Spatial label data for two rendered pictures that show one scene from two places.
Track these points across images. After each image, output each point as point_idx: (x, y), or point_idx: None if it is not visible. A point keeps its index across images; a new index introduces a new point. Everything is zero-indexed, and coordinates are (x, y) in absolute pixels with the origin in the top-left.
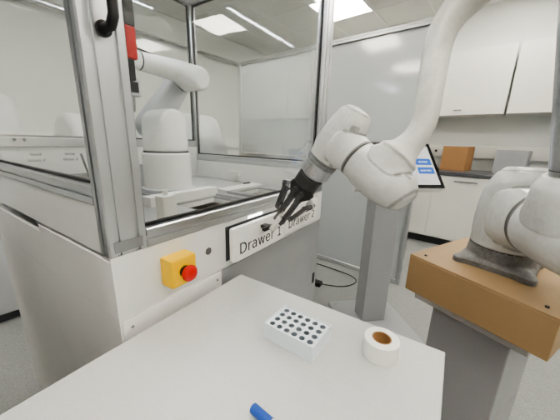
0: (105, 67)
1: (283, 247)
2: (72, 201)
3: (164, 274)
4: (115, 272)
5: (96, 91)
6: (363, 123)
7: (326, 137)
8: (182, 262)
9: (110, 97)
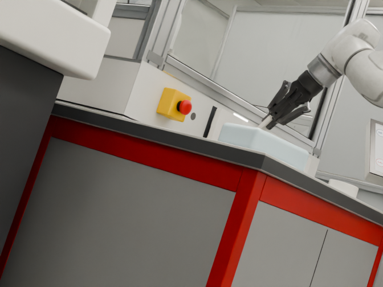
0: None
1: None
2: (116, 19)
3: (163, 101)
4: (139, 72)
5: None
6: (372, 33)
7: (337, 39)
8: (182, 97)
9: None
